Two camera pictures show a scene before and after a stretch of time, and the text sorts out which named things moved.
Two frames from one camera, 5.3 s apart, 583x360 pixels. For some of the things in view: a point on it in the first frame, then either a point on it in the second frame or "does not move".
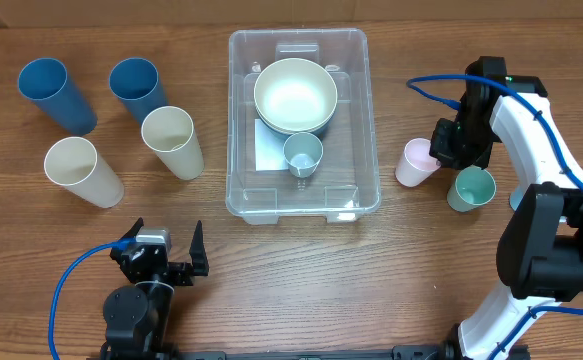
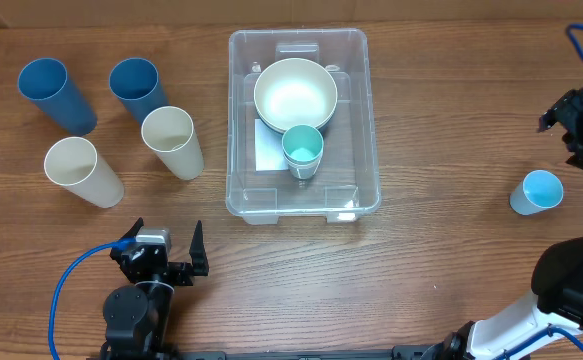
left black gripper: [199, 257] does not move
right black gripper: [453, 158] → [569, 109]
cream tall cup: [169, 132] does not move
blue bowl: [321, 132] does not move
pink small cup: [417, 164] → [298, 163]
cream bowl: [295, 96] does not move
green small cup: [474, 187] → [302, 143]
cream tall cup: [74, 164] does not move
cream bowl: [295, 115] does not move
